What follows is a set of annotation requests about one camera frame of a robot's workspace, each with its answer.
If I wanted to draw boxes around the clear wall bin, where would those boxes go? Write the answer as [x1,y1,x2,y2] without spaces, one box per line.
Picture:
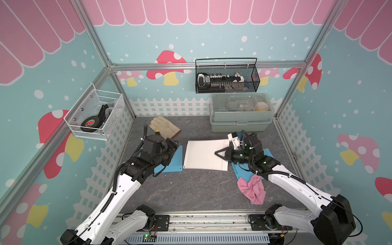
[64,84,125,141]

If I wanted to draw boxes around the black tape roll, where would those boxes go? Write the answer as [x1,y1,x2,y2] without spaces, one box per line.
[80,116,102,133]

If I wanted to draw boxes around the black wire mesh basket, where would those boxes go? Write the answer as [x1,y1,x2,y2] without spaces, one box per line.
[195,58,260,94]

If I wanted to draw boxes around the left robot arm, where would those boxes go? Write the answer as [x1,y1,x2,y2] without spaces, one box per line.
[60,125,179,245]

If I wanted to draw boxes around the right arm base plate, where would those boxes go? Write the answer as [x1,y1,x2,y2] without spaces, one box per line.
[248,214,293,233]

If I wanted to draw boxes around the pink cleaning cloth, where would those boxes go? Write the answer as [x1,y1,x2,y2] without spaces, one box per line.
[237,175,266,205]

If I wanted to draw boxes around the small green circuit board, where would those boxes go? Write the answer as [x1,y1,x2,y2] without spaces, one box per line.
[143,234,157,243]

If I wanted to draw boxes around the beige work glove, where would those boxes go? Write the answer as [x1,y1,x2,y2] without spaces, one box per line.
[149,116,181,138]

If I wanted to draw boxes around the blue front drawing tablet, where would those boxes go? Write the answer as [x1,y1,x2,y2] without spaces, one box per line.
[226,149,273,182]

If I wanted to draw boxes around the white items in basket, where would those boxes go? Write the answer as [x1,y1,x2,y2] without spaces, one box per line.
[196,73,245,90]

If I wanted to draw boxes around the blue drawing tablet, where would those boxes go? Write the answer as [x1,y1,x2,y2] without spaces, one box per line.
[136,146,182,176]
[226,149,273,182]

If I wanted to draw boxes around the green plastic storage box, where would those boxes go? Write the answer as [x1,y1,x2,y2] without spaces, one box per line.
[209,94,274,132]

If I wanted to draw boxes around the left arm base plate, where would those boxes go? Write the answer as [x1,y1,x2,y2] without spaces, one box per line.
[143,215,170,232]

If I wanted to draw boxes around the white drawing tablet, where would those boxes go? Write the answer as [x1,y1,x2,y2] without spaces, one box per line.
[183,139,229,171]

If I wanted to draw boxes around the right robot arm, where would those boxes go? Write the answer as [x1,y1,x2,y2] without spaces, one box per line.
[214,131,363,245]

